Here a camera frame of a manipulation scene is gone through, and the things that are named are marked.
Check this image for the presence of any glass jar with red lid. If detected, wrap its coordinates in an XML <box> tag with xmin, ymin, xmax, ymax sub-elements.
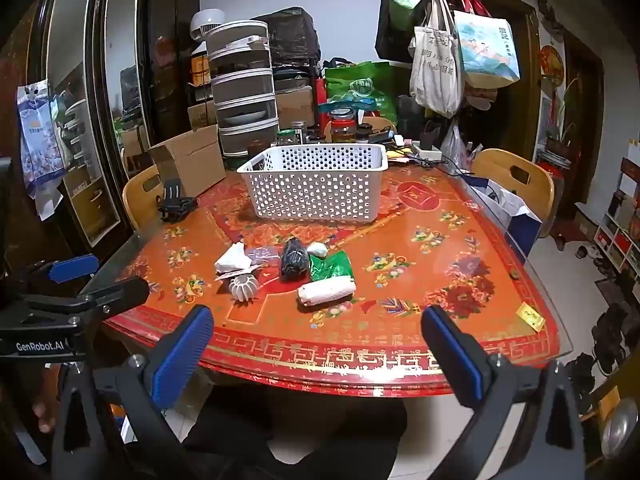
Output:
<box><xmin>330</xmin><ymin>108</ymin><xmax>358</xmax><ymax>143</ymax></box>

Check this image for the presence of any white and blue paper bag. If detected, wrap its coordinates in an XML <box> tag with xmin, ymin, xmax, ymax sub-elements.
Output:
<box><xmin>467</xmin><ymin>176</ymin><xmax>543</xmax><ymax>253</ymax></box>

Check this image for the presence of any orange box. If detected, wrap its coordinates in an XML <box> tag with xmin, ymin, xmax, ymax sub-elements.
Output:
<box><xmin>190</xmin><ymin>52</ymin><xmax>212</xmax><ymax>86</ymax></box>

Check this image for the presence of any yellow card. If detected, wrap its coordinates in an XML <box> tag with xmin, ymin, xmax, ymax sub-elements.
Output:
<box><xmin>515</xmin><ymin>302</ymin><xmax>546</xmax><ymax>332</ymax></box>

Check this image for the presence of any blue and white plastic bag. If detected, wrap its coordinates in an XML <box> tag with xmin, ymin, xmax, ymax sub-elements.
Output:
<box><xmin>16</xmin><ymin>81</ymin><xmax>71</xmax><ymax>221</ymax></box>

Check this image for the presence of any potted plant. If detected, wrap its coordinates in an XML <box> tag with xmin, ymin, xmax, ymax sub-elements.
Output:
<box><xmin>542</xmin><ymin>77</ymin><xmax>586</xmax><ymax>161</ymax></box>

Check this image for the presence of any person's left hand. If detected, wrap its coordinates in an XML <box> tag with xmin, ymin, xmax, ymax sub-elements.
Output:
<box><xmin>31</xmin><ymin>392</ymin><xmax>58</xmax><ymax>426</ymax></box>

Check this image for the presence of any open cardboard box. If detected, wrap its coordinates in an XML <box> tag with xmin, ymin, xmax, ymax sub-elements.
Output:
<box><xmin>148</xmin><ymin>124</ymin><xmax>227</xmax><ymax>198</ymax></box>

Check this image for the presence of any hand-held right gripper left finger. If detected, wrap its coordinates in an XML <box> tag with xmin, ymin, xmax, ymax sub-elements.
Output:
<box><xmin>52</xmin><ymin>304</ymin><xmax>216</xmax><ymax>480</ymax></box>

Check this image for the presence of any white round fan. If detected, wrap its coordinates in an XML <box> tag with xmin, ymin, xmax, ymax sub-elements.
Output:
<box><xmin>189</xmin><ymin>8</ymin><xmax>226</xmax><ymax>41</ymax></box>

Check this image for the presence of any black clamp holder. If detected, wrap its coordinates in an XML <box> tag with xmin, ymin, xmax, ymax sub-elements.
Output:
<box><xmin>157</xmin><ymin>177</ymin><xmax>201</xmax><ymax>224</ymax></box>

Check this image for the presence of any round red wall ornament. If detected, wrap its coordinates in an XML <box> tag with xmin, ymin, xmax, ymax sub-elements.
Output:
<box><xmin>539</xmin><ymin>44</ymin><xmax>563</xmax><ymax>81</ymax></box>

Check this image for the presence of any white shoe shelf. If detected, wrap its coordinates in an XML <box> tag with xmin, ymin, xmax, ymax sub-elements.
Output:
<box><xmin>592</xmin><ymin>157</ymin><xmax>640</xmax><ymax>276</ymax></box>

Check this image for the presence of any dark wooden door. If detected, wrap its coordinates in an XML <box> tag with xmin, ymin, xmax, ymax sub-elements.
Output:
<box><xmin>520</xmin><ymin>0</ymin><xmax>606</xmax><ymax>221</ymax></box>

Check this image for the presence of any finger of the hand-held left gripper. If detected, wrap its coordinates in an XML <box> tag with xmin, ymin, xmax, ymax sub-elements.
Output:
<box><xmin>20</xmin><ymin>254</ymin><xmax>100</xmax><ymax>293</ymax></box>
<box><xmin>20</xmin><ymin>276</ymin><xmax>151</xmax><ymax>328</ymax></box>

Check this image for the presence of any teal printed tote bag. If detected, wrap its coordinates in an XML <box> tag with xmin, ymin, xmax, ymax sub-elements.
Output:
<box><xmin>452</xmin><ymin>7</ymin><xmax>522</xmax><ymax>91</ymax></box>

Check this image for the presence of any white plastic wrapper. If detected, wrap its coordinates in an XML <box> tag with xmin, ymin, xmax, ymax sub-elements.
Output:
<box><xmin>214</xmin><ymin>242</ymin><xmax>253</xmax><ymax>280</ymax></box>

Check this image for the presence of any black cable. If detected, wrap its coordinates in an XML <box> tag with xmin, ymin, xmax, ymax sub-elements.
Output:
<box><xmin>410</xmin><ymin>152</ymin><xmax>501</xmax><ymax>196</ymax></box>

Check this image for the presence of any white towel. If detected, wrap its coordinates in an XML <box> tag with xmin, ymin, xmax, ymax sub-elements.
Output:
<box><xmin>297</xmin><ymin>276</ymin><xmax>357</xmax><ymax>309</ymax></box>

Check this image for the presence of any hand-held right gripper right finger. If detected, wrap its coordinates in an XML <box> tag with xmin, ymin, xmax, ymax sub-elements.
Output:
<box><xmin>421</xmin><ymin>304</ymin><xmax>588</xmax><ymax>480</ymax></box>

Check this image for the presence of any black hanging bag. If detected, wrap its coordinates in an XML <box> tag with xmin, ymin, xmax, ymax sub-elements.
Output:
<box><xmin>375</xmin><ymin>0</ymin><xmax>416</xmax><ymax>63</ymax></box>

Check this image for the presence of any clear plastic bag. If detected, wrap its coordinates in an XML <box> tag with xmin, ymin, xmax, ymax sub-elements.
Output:
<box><xmin>247</xmin><ymin>246</ymin><xmax>283</xmax><ymax>273</ymax></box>

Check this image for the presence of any white ribbed foam piece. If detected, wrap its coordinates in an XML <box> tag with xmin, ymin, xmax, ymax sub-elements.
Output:
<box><xmin>229</xmin><ymin>274</ymin><xmax>259</xmax><ymax>302</ymax></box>

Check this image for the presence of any wooden chair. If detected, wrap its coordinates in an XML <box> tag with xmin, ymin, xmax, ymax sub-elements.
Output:
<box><xmin>121</xmin><ymin>164</ymin><xmax>166</xmax><ymax>231</ymax></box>
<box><xmin>470</xmin><ymin>148</ymin><xmax>556</xmax><ymax>238</ymax></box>

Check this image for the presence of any closed cardboard box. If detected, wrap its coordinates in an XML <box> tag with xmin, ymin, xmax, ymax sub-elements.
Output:
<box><xmin>275</xmin><ymin>85</ymin><xmax>316</xmax><ymax>131</ymax></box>

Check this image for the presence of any black shoe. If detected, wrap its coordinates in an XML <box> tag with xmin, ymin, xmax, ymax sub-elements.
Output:
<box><xmin>591</xmin><ymin>305</ymin><xmax>630</xmax><ymax>361</ymax></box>
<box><xmin>570</xmin><ymin>352</ymin><xmax>598</xmax><ymax>386</ymax></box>

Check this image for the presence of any green foil bag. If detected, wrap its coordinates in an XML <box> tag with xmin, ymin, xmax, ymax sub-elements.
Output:
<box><xmin>308</xmin><ymin>251</ymin><xmax>356</xmax><ymax>283</ymax></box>

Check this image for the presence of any dark mirrored wardrobe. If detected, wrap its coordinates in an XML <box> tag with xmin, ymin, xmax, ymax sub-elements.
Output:
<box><xmin>0</xmin><ymin>0</ymin><xmax>206</xmax><ymax>271</ymax></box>

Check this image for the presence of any red floral tablecloth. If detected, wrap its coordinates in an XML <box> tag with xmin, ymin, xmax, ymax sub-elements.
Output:
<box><xmin>100</xmin><ymin>160</ymin><xmax>561</xmax><ymax>396</ymax></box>

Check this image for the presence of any black storage bag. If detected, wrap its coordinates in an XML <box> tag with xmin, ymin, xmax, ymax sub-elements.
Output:
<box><xmin>250</xmin><ymin>6</ymin><xmax>322</xmax><ymax>68</ymax></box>

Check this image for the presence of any green shopping bag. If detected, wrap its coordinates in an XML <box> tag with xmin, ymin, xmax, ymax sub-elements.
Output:
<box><xmin>324</xmin><ymin>60</ymin><xmax>401</xmax><ymax>118</ymax></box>

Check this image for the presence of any white perforated plastic basket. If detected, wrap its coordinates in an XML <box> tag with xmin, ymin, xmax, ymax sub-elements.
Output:
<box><xmin>236</xmin><ymin>143</ymin><xmax>390</xmax><ymax>223</ymax></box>

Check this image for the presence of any translucent plastic bag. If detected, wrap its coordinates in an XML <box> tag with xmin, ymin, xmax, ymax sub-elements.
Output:
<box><xmin>440</xmin><ymin>120</ymin><xmax>471</xmax><ymax>171</ymax></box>

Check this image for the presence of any beige canvas tote bag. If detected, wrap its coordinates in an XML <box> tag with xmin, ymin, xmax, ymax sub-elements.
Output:
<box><xmin>407</xmin><ymin>0</ymin><xmax>463</xmax><ymax>118</ymax></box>

